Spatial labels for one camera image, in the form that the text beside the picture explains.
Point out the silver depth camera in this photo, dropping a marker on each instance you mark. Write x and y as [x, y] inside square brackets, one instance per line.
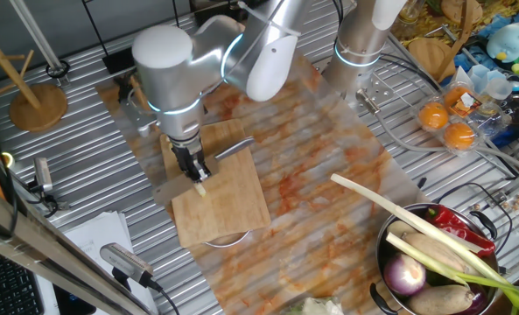
[43, 174]
[125, 261]

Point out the clear plastic fruit container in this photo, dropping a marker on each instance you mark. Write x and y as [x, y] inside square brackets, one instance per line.
[482, 122]

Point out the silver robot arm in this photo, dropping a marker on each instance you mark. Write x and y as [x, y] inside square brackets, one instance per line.
[167, 79]

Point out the light blue plush toy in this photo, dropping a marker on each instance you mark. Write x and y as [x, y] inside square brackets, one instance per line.
[506, 44]

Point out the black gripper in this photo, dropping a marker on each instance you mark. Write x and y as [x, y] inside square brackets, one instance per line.
[187, 153]

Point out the long green scallion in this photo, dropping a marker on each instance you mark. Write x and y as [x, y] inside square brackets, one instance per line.
[416, 254]
[373, 198]

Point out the purple eggplant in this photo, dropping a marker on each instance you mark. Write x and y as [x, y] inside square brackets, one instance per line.
[478, 302]

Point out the steel cleaver knife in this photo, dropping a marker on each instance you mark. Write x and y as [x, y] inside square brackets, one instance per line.
[235, 149]

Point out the white paper stack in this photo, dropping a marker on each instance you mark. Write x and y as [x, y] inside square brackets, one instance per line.
[97, 232]

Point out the pale potato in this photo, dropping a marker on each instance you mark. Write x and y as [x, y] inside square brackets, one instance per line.
[399, 227]

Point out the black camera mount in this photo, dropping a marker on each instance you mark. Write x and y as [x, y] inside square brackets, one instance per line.
[44, 201]

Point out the black smartphone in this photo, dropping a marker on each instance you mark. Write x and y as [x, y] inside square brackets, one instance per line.
[73, 304]

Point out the marble pattern table mat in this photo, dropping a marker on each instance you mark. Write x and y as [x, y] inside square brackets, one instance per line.
[307, 153]

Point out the purple onion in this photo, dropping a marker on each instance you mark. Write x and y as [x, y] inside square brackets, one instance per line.
[403, 275]

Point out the aluminium frame beam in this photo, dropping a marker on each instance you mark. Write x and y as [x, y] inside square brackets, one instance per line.
[23, 234]

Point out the clear glass jar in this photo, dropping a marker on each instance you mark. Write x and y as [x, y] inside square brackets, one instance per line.
[410, 13]

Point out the small black object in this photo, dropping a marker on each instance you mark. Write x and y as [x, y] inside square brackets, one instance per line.
[422, 183]

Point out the pale green cabbage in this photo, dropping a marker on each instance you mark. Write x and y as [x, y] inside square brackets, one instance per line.
[316, 307]

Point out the wooden cutting board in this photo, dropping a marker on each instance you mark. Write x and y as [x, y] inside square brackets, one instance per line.
[237, 210]

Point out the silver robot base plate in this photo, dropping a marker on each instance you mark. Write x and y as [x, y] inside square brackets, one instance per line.
[383, 89]

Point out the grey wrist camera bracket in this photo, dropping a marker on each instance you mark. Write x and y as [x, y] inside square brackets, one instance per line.
[138, 118]

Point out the brown sweet potato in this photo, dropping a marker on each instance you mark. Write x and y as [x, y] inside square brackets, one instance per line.
[438, 251]
[438, 299]

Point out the yellow dried pasta bag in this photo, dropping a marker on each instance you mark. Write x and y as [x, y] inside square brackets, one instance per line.
[500, 9]

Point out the silver tripod pole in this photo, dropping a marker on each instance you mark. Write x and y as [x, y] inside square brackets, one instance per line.
[37, 35]

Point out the orange fruit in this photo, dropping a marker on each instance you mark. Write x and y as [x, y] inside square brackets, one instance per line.
[432, 116]
[453, 98]
[459, 136]

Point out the white plastic cup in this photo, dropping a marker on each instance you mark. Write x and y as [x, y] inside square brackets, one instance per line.
[499, 88]
[478, 76]

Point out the red pepper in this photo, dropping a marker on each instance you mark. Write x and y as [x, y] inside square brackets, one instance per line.
[451, 221]

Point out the wooden mug tree stand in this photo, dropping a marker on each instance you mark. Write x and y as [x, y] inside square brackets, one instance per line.
[427, 54]
[38, 109]

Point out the short cut scallion piece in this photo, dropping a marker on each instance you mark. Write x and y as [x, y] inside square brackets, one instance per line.
[200, 189]
[168, 140]

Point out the black keyboard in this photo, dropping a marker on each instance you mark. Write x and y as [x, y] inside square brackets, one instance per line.
[5, 289]

